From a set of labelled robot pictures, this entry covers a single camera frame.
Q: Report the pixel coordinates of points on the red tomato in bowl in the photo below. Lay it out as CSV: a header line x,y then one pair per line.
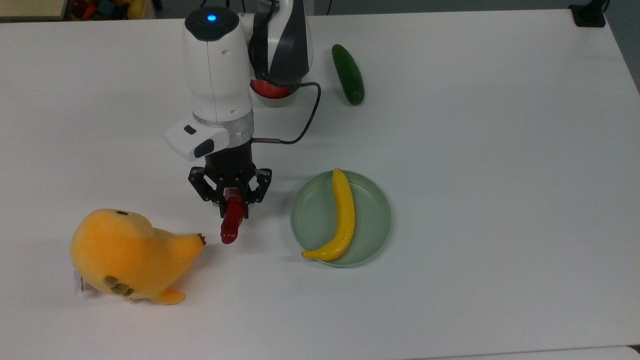
x,y
277,101

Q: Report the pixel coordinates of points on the black stand base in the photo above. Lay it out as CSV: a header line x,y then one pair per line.
x,y
589,15

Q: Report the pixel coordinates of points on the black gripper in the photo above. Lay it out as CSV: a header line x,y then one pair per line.
x,y
230,172

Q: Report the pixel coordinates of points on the green cucumber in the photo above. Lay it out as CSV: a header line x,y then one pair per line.
x,y
348,75

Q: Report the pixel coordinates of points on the yellow banana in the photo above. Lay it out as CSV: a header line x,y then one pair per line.
x,y
345,215

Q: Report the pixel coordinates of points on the green plastic plate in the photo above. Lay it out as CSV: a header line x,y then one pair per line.
x,y
370,220

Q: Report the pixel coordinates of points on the box of colourful toys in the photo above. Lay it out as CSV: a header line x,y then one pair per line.
x,y
100,9

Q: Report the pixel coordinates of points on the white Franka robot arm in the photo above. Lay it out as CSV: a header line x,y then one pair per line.
x,y
220,70

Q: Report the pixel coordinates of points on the orange plush toy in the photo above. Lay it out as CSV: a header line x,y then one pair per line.
x,y
120,250

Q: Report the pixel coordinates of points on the white plush toy tag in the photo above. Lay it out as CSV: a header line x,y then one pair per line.
x,y
80,282

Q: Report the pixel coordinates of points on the red apple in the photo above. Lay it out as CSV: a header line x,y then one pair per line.
x,y
267,90

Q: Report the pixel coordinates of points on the red chili pepper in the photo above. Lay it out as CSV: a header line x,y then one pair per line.
x,y
232,225

